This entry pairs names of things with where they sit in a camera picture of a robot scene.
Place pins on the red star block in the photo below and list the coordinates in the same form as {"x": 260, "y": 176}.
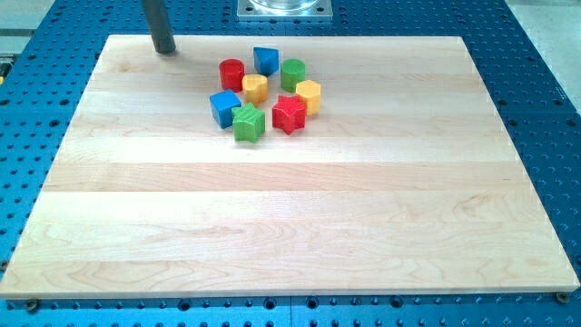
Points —
{"x": 288, "y": 114}

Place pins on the green star block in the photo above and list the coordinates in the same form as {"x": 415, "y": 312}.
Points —
{"x": 248, "y": 123}

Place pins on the yellow hexagon block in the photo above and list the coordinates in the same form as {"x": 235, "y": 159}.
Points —
{"x": 309, "y": 93}

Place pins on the yellow heart block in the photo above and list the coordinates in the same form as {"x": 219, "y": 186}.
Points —
{"x": 255, "y": 88}

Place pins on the blue cube block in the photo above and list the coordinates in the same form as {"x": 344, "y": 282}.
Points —
{"x": 222, "y": 104}

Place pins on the green cylinder block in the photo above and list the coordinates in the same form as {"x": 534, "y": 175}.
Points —
{"x": 293, "y": 71}

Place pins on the blue triangular prism block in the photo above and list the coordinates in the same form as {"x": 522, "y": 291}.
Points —
{"x": 266, "y": 60}

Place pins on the red cylinder block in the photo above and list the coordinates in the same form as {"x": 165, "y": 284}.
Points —
{"x": 232, "y": 72}

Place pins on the light wooden board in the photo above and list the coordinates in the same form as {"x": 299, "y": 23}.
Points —
{"x": 405, "y": 182}

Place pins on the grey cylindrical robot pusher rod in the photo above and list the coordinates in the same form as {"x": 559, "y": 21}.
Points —
{"x": 158, "y": 21}

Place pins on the left board stop bolt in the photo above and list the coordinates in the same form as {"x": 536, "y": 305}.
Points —
{"x": 32, "y": 305}

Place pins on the board stop bolt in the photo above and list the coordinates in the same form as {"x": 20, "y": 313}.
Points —
{"x": 561, "y": 297}
{"x": 32, "y": 305}

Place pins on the right board stop bolt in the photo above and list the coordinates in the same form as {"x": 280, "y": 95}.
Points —
{"x": 561, "y": 297}

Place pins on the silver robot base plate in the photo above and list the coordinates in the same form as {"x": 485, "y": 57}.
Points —
{"x": 256, "y": 10}

